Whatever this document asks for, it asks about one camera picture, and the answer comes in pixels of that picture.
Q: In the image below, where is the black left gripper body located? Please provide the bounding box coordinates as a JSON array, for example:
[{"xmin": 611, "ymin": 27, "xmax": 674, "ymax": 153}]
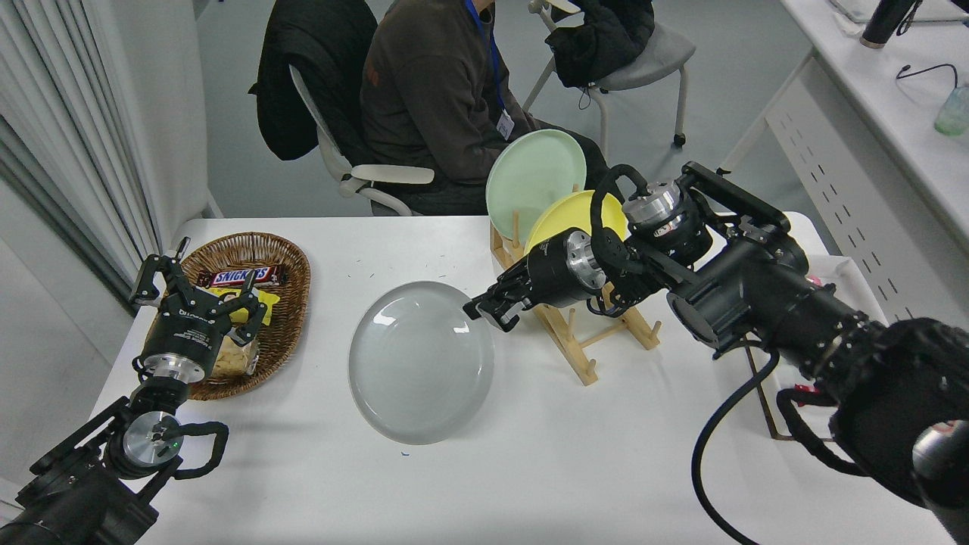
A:
[{"xmin": 141, "ymin": 301, "xmax": 232, "ymax": 373}]

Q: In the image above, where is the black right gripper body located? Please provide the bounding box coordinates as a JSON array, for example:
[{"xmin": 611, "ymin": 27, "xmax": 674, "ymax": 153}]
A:
[{"xmin": 526, "ymin": 238, "xmax": 581, "ymax": 308}]

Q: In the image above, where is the grey plate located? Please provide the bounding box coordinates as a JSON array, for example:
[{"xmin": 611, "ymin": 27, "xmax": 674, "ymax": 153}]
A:
[{"xmin": 348, "ymin": 281, "xmax": 495, "ymax": 445}]

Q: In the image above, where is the yellow plate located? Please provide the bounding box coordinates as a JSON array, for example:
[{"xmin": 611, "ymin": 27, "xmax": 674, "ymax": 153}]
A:
[{"xmin": 524, "ymin": 190, "xmax": 629, "ymax": 254}]

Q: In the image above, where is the wooden plate rack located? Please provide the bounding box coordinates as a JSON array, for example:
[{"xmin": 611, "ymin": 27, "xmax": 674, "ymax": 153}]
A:
[{"xmin": 491, "ymin": 212, "xmax": 662, "ymax": 387}]

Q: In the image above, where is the pale green plate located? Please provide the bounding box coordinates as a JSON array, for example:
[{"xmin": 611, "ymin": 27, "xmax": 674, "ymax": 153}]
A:
[{"xmin": 485, "ymin": 129, "xmax": 587, "ymax": 243}]

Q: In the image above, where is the yellow snack packet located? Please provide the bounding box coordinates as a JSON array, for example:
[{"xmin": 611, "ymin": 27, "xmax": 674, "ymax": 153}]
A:
[{"xmin": 206, "ymin": 286, "xmax": 282, "ymax": 326}]

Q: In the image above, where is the Snickers chocolate bar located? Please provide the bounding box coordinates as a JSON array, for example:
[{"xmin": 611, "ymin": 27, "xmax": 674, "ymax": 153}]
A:
[{"xmin": 198, "ymin": 264, "xmax": 288, "ymax": 289}]

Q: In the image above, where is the clear bag of crackers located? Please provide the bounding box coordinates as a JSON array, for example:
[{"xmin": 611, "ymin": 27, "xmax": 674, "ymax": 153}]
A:
[{"xmin": 210, "ymin": 333, "xmax": 262, "ymax": 379}]

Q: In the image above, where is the brown wicker basket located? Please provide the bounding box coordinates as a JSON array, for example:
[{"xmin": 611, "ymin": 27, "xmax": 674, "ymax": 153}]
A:
[{"xmin": 163, "ymin": 232, "xmax": 312, "ymax": 401}]

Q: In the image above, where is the white office chair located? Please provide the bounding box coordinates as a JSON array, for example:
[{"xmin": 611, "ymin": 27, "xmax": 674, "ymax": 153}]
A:
[{"xmin": 289, "ymin": 64, "xmax": 436, "ymax": 217}]

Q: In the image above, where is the pale grey curtain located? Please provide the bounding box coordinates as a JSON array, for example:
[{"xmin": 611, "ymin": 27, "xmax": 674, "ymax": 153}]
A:
[{"xmin": 0, "ymin": 0, "xmax": 164, "ymax": 304}]

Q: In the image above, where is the seated person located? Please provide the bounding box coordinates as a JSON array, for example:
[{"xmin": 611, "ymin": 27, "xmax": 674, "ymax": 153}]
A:
[{"xmin": 360, "ymin": 0, "xmax": 610, "ymax": 217}]

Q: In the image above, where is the black padded bag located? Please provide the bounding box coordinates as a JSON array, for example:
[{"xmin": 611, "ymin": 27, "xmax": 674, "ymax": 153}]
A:
[{"xmin": 545, "ymin": 0, "xmax": 656, "ymax": 89}]

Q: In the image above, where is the black jacket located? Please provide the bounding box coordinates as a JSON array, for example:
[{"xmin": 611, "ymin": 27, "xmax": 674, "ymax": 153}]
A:
[{"xmin": 248, "ymin": 0, "xmax": 378, "ymax": 161}]

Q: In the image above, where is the grey seat chair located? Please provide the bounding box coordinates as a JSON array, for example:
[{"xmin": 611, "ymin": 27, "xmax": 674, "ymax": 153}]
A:
[{"xmin": 520, "ymin": 0, "xmax": 697, "ymax": 160}]

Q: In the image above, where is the white rectangular tray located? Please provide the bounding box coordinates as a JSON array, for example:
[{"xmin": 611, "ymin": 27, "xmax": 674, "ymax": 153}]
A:
[{"xmin": 746, "ymin": 254, "xmax": 886, "ymax": 441}]

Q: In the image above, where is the white desk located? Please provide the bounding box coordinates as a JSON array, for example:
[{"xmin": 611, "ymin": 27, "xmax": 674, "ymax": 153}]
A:
[{"xmin": 704, "ymin": 0, "xmax": 969, "ymax": 326}]

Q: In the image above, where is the black flask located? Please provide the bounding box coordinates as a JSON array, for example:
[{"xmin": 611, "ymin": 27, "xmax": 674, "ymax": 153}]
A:
[{"xmin": 859, "ymin": 0, "xmax": 921, "ymax": 49}]

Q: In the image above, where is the pale green cup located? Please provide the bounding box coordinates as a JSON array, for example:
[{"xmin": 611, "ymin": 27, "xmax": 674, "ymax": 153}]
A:
[{"xmin": 933, "ymin": 85, "xmax": 969, "ymax": 137}]

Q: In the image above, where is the thin black cable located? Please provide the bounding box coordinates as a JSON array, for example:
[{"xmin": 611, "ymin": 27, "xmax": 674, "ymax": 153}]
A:
[{"xmin": 896, "ymin": 63, "xmax": 959, "ymax": 88}]

